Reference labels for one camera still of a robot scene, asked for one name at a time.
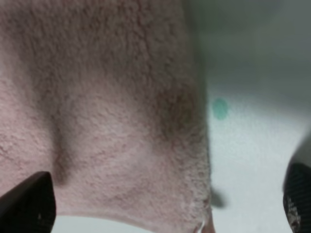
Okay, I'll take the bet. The pink terry towel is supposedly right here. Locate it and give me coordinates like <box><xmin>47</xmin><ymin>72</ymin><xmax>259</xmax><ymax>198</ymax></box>
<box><xmin>0</xmin><ymin>0</ymin><xmax>214</xmax><ymax>233</ymax></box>

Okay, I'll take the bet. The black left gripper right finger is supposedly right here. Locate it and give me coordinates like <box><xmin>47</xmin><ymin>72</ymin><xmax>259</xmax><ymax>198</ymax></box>
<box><xmin>283</xmin><ymin>163</ymin><xmax>311</xmax><ymax>233</ymax></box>

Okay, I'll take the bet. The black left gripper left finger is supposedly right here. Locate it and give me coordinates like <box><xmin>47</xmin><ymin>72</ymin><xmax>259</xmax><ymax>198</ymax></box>
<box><xmin>0</xmin><ymin>171</ymin><xmax>56</xmax><ymax>233</ymax></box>

